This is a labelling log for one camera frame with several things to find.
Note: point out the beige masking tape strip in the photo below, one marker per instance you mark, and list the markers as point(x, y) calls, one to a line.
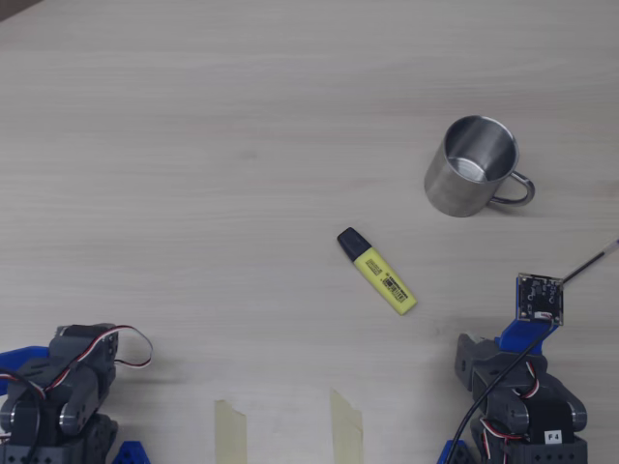
point(231, 432)
point(345, 430)

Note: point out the grey gripper body with camera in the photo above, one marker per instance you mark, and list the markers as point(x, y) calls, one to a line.
point(476, 359)

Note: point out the grey robot arm without camera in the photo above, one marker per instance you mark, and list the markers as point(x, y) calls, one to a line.
point(29, 415)

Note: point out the blue camera mount bracket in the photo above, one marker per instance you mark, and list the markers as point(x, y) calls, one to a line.
point(520, 336)

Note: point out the yellow highlighter pen black cap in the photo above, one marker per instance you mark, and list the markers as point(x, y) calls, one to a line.
point(382, 275)

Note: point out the black wrist camera board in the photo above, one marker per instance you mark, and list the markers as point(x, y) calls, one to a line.
point(539, 297)

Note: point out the grey padded gripper finger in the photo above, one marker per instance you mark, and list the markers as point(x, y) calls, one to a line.
point(466, 360)

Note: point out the grey gripper body without camera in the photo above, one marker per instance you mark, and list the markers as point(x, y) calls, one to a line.
point(77, 338)

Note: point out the blue base of camera arm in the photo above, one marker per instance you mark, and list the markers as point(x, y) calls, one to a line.
point(454, 454)

